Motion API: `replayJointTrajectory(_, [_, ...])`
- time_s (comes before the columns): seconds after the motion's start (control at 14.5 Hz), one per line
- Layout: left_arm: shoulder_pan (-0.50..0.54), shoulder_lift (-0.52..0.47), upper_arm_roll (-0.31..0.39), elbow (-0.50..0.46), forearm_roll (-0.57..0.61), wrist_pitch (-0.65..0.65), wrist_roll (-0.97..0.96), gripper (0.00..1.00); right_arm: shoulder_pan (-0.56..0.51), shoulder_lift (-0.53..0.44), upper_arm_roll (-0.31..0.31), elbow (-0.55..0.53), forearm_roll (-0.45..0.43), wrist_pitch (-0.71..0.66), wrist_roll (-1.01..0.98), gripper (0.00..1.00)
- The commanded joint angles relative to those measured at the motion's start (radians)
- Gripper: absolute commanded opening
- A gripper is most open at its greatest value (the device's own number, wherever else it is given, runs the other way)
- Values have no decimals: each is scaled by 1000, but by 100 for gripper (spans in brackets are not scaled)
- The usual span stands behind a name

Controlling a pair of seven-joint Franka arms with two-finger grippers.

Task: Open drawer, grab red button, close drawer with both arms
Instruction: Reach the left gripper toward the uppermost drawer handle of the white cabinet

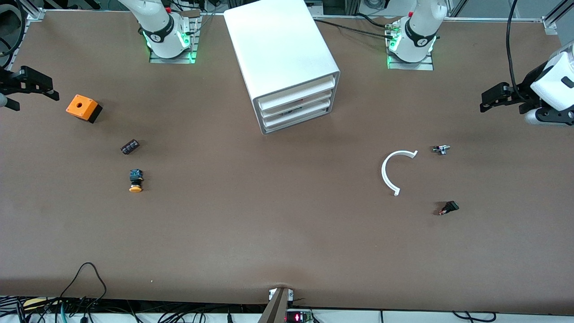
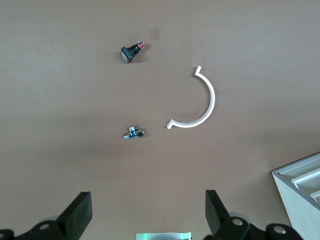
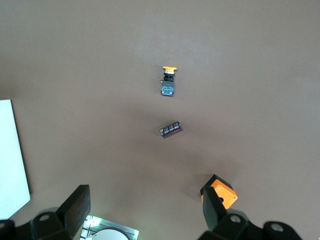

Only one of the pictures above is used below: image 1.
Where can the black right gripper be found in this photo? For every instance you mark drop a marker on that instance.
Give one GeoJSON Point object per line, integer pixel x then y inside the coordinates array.
{"type": "Point", "coordinates": [10, 83]}

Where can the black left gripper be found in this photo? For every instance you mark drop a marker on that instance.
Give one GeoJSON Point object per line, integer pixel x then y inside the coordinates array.
{"type": "Point", "coordinates": [523, 95]}

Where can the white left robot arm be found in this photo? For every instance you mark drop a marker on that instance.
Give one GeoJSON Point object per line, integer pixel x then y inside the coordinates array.
{"type": "Point", "coordinates": [419, 27]}

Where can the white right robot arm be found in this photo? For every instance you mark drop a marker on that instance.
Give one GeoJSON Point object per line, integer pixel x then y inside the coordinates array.
{"type": "Point", "coordinates": [154, 18]}

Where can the white drawer cabinet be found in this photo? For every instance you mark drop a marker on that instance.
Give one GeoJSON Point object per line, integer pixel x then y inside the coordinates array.
{"type": "Point", "coordinates": [278, 45]}

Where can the orange box with hole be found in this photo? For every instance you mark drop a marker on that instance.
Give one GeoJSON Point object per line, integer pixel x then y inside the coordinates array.
{"type": "Point", "coordinates": [80, 107]}

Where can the black cylindrical capacitor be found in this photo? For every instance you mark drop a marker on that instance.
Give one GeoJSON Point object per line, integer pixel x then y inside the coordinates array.
{"type": "Point", "coordinates": [130, 147]}

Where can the white curved plastic arc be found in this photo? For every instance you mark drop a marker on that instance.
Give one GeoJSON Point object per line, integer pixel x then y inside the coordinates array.
{"type": "Point", "coordinates": [383, 172]}

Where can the device with red display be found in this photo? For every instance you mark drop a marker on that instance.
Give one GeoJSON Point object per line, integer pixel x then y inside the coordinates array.
{"type": "Point", "coordinates": [298, 317]}

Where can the aluminium table edge rail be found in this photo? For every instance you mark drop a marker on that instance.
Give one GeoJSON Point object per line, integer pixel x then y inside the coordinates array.
{"type": "Point", "coordinates": [20, 44]}

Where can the aluminium corner bracket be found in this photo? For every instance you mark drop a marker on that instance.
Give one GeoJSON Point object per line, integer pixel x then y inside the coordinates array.
{"type": "Point", "coordinates": [550, 24]}
{"type": "Point", "coordinates": [36, 14]}

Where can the small metal toggle switch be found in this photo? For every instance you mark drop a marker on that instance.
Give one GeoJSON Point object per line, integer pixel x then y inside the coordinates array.
{"type": "Point", "coordinates": [441, 150]}

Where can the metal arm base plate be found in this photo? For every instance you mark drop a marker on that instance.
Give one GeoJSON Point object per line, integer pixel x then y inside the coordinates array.
{"type": "Point", "coordinates": [193, 45]}
{"type": "Point", "coordinates": [428, 66]}

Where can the black rocker switch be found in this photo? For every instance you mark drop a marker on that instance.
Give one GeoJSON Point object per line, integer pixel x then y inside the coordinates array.
{"type": "Point", "coordinates": [450, 207]}

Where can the yellow push button switch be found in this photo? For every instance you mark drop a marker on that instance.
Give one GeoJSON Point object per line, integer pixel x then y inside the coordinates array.
{"type": "Point", "coordinates": [136, 181]}

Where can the small silver mounting bracket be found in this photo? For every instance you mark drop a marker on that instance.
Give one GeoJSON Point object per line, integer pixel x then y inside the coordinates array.
{"type": "Point", "coordinates": [291, 294]}

